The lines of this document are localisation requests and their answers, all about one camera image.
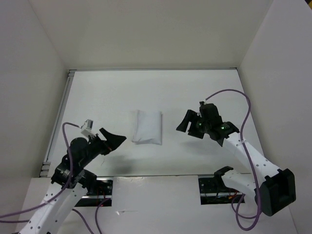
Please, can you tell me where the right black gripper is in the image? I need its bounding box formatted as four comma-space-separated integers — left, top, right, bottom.
176, 109, 211, 139

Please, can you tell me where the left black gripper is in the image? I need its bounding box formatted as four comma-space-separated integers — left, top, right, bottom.
80, 127, 126, 167

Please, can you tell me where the white skirt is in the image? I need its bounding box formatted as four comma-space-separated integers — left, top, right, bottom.
132, 110, 162, 145

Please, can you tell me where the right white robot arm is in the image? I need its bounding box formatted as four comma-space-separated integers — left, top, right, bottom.
176, 101, 296, 216

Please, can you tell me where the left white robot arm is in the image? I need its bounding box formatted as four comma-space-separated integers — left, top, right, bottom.
19, 128, 126, 234

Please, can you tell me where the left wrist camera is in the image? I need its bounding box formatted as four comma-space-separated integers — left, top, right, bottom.
81, 119, 95, 137

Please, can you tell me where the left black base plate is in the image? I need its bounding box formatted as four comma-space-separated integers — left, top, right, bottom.
75, 178, 113, 207

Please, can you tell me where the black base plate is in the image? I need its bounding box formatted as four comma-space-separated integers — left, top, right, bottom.
75, 178, 113, 207
198, 176, 242, 205

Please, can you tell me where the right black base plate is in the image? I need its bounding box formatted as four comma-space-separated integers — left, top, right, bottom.
198, 176, 242, 205

